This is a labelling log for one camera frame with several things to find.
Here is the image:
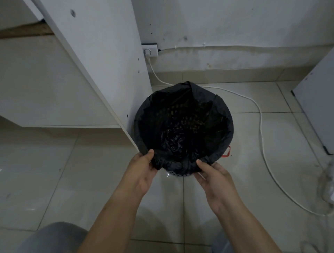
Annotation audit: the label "person's left hand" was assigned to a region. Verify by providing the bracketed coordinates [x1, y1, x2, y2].
[125, 149, 158, 196]

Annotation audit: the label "person's right hand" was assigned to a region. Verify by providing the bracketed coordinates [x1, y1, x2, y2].
[194, 160, 236, 216]

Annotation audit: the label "black trash bag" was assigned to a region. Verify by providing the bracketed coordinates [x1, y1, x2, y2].
[133, 81, 234, 174]

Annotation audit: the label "person's left forearm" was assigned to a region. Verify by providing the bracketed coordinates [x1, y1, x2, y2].
[77, 182, 143, 253]

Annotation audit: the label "person's right forearm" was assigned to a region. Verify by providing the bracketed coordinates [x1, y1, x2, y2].
[217, 195, 283, 253]

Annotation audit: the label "white mesh waste basket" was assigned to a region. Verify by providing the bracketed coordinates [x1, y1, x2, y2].
[166, 169, 195, 179]

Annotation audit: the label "white desk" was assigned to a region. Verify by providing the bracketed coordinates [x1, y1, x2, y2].
[0, 0, 153, 154]

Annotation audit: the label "person's grey trousers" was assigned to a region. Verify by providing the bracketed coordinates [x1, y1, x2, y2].
[14, 222, 89, 253]

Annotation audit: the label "clear plastic bag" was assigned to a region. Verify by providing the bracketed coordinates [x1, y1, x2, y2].
[300, 159, 334, 253]

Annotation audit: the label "white cabinet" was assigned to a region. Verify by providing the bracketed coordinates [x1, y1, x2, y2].
[291, 46, 334, 156]

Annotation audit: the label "white power cable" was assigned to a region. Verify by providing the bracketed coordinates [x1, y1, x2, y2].
[146, 53, 327, 217]

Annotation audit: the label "white wall socket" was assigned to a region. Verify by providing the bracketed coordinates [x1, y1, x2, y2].
[142, 43, 159, 57]

